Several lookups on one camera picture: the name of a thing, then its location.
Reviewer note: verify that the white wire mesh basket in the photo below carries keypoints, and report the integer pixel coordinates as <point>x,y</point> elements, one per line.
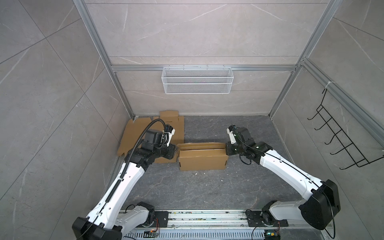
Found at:
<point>199,80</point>

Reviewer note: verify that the brown cardboard box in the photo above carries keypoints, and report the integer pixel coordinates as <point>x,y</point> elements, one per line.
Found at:
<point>202,156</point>
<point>135,127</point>

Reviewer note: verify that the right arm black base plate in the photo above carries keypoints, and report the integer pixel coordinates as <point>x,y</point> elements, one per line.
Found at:
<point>255,218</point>

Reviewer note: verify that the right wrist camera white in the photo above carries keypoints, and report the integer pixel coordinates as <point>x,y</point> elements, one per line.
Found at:
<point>230,131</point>

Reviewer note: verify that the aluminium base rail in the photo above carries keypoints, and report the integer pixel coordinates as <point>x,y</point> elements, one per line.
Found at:
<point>223,224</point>

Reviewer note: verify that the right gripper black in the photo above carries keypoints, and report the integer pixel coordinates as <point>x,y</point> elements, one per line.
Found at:
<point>229,152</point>

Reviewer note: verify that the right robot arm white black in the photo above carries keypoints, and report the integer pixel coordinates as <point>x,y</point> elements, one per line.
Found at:
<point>320,201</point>

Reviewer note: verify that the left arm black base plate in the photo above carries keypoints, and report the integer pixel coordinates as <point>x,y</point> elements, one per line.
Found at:
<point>157,219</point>

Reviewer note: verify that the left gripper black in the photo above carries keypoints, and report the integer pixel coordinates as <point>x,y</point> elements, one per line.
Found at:
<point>171,151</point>

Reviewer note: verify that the aluminium frame profiles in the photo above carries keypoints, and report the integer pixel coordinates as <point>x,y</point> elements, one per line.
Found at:
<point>372,126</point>

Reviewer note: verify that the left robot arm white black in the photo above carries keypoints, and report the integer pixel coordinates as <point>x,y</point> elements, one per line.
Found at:
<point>105,221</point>

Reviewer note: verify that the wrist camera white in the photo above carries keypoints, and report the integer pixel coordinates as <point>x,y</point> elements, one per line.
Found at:
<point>230,131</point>
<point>168,133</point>

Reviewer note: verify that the black wire hook rack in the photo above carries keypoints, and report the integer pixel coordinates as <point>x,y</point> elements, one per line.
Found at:
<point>340,136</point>

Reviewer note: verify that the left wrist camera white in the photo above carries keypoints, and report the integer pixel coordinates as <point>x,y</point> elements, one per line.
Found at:
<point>168,133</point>

